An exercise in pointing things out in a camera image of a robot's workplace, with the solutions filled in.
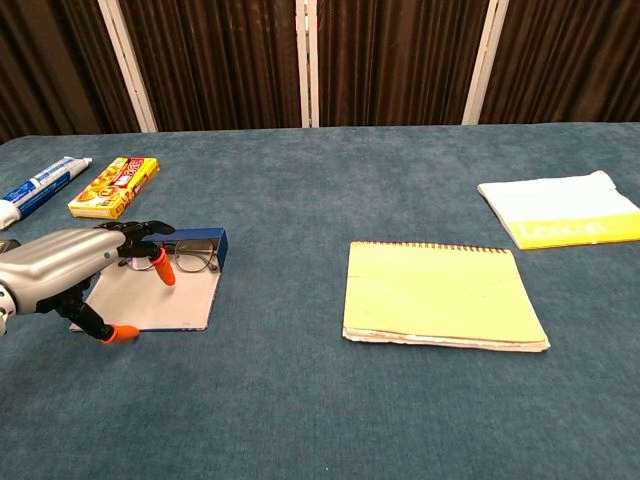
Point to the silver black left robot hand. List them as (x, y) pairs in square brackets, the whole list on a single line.
[(60, 265)]

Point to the blue cardboard glasses box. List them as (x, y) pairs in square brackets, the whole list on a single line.
[(160, 305)]

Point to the thin metal-framed eyeglasses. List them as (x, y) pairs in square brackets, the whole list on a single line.
[(192, 255)]

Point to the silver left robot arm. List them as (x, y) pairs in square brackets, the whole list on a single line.
[(5, 305)]

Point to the white blue toothpaste tube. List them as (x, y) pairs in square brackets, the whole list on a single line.
[(40, 185)]

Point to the yellow snack box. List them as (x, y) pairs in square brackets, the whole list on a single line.
[(112, 187)]

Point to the brown pleated curtain panel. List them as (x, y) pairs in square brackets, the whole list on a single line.
[(575, 60), (50, 65), (400, 60), (215, 60)]

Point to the teal velvet tablecloth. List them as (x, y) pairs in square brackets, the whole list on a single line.
[(300, 200)]

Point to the yellow spiral notepad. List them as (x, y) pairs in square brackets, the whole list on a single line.
[(440, 295)]

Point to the white yellow notebook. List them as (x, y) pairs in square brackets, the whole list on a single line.
[(555, 205)]

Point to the white partition frame post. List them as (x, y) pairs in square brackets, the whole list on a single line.
[(482, 65), (307, 65), (127, 65)]

